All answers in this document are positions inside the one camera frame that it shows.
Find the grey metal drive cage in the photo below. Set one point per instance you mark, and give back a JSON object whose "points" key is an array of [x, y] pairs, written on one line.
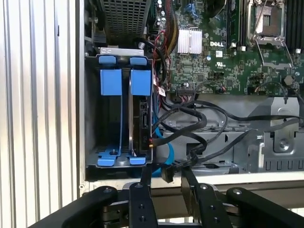
{"points": [[273, 147]]}

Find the silver finned heatsink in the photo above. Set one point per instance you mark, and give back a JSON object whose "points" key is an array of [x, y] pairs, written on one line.
{"points": [[190, 40]]}

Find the empty blue disk carrier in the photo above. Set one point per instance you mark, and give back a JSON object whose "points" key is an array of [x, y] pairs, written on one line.
{"points": [[110, 82]]}

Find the black RAM slot bank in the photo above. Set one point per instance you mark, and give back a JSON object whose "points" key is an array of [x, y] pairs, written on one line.
{"points": [[234, 21], [295, 21]]}

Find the grey disk bay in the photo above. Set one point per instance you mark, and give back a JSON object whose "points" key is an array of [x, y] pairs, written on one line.
{"points": [[91, 107]]}

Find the metal socket cover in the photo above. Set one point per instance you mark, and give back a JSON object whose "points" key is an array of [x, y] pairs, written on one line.
{"points": [[276, 64]]}

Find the grey power supply unit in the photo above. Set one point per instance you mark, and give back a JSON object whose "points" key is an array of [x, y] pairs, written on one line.
{"points": [[123, 19]]}

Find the green motherboard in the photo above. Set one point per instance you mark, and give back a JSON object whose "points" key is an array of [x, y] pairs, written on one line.
{"points": [[202, 71]]}

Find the grey open PC case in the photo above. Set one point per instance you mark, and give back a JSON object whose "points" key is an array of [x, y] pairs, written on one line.
{"points": [[237, 181]]}

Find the hard disk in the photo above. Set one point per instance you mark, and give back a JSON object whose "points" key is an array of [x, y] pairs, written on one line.
{"points": [[140, 82]]}

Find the thin metal locking lever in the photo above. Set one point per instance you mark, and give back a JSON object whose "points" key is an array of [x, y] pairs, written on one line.
{"points": [[262, 19]]}

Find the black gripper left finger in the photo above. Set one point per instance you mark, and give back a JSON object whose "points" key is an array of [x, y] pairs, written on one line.
{"points": [[142, 209]]}

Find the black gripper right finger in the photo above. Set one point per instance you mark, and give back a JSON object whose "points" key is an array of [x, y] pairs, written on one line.
{"points": [[209, 209]]}

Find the CPU socket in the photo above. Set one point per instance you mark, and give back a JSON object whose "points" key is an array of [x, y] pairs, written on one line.
{"points": [[273, 21]]}

